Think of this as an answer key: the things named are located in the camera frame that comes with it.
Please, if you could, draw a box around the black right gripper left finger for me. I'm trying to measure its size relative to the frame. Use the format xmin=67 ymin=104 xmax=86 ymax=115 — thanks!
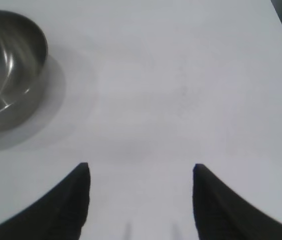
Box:
xmin=0 ymin=162 xmax=91 ymax=240

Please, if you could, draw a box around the stainless steel mixing bowl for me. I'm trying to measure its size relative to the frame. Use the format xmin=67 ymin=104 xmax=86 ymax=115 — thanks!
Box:
xmin=0 ymin=9 xmax=49 ymax=136

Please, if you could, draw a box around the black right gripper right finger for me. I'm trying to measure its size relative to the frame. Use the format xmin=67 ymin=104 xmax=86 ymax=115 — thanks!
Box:
xmin=192 ymin=163 xmax=282 ymax=240

